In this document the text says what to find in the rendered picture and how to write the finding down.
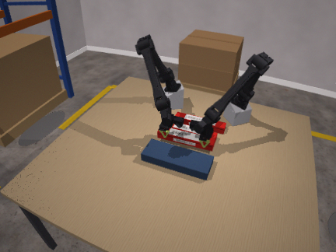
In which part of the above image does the white box with red edges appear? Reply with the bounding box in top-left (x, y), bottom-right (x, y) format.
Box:
top-left (175, 112), bottom-right (226, 134)

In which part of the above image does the white box with red trim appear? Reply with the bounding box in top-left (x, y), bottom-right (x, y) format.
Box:
top-left (172, 124), bottom-right (218, 141)

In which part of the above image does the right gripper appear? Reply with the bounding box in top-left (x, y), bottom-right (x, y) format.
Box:
top-left (159, 122), bottom-right (173, 138)

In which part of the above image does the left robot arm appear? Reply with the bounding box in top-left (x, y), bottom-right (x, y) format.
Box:
top-left (189, 52), bottom-right (274, 135)

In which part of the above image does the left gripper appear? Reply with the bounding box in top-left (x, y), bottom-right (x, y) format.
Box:
top-left (199, 127), bottom-right (214, 148)

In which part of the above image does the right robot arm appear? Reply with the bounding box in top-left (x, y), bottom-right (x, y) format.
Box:
top-left (135, 34), bottom-right (184, 128)

